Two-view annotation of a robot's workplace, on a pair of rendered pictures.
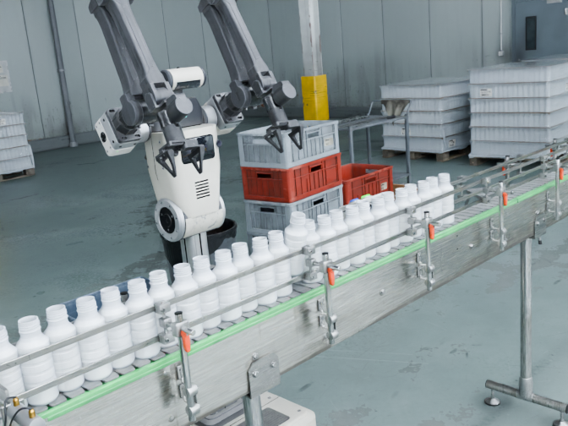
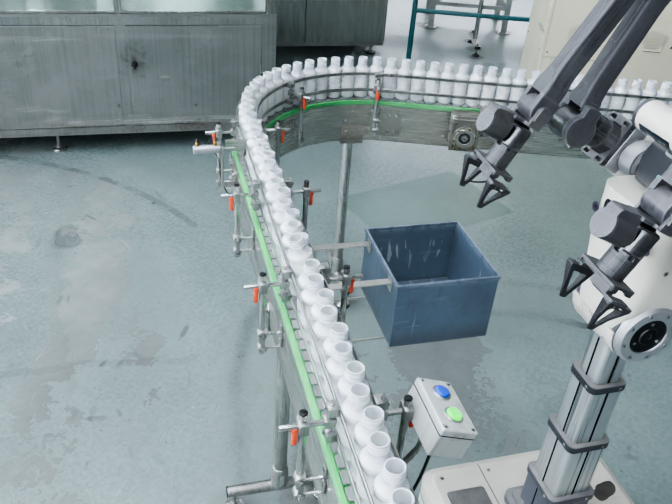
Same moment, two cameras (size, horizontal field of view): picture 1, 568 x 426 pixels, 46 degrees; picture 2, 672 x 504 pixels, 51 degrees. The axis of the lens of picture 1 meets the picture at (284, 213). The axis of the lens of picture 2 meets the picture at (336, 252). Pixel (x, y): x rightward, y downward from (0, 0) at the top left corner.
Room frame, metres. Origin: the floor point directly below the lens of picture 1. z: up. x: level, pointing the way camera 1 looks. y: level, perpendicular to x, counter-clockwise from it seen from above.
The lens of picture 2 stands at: (2.34, -1.23, 2.06)
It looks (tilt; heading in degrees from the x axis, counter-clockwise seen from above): 33 degrees down; 117
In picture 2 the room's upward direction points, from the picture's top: 5 degrees clockwise
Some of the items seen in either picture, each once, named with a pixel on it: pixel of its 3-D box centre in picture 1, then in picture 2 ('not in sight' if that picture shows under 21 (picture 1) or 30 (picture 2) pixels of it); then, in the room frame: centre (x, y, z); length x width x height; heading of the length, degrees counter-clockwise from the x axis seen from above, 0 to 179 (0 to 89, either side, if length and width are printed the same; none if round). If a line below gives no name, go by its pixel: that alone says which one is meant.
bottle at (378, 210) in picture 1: (379, 224); (340, 378); (1.89, -0.28, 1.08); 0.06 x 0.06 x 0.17
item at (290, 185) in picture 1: (292, 175); not in sight; (4.42, -0.08, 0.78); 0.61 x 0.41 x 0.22; 140
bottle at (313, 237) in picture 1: (309, 250); (310, 291); (1.69, -0.06, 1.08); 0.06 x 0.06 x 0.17
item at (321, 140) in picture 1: (289, 143); not in sight; (4.41, -0.08, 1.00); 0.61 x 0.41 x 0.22; 141
